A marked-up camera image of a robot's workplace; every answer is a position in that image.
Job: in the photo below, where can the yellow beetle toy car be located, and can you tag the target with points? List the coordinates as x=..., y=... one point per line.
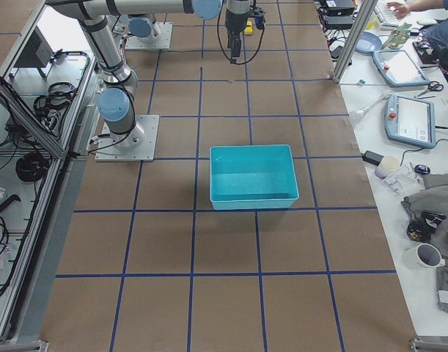
x=249, y=28

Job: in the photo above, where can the person's hand on keyboard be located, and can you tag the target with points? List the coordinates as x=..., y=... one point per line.
x=400, y=10

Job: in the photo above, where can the light blue plate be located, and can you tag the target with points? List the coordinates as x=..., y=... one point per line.
x=368, y=43

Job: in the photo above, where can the white keyboard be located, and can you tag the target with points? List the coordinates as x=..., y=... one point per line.
x=385, y=16

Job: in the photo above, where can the teal plastic storage bin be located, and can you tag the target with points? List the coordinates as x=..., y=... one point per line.
x=252, y=177

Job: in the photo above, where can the green circuit board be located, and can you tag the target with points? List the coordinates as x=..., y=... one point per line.
x=398, y=37

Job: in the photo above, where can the upper teach pendant tablet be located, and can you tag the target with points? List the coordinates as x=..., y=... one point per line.
x=398, y=69

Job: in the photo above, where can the teach pendant tablet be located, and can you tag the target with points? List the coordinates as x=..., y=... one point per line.
x=398, y=69
x=410, y=121

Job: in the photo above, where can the black power adapter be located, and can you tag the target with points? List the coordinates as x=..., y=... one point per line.
x=372, y=158

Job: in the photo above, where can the lower teach pendant tablet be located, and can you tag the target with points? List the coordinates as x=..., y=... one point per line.
x=410, y=121

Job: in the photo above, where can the grey electronics box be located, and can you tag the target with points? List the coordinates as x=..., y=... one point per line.
x=36, y=54

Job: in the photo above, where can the pale purple cup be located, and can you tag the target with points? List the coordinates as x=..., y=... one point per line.
x=387, y=166

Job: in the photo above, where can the grey cloth pile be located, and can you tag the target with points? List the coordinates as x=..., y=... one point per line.
x=433, y=198

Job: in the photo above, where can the black patterned mug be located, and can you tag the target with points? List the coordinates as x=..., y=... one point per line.
x=422, y=228

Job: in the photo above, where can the white ceramic mug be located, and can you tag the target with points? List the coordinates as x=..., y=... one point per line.
x=423, y=255

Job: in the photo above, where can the aluminium frame post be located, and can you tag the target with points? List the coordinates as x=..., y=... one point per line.
x=365, y=11

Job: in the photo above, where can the black handled scissors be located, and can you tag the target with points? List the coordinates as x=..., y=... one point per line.
x=433, y=86

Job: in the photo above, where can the aluminium frame rail left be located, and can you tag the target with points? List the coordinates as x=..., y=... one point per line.
x=22, y=114

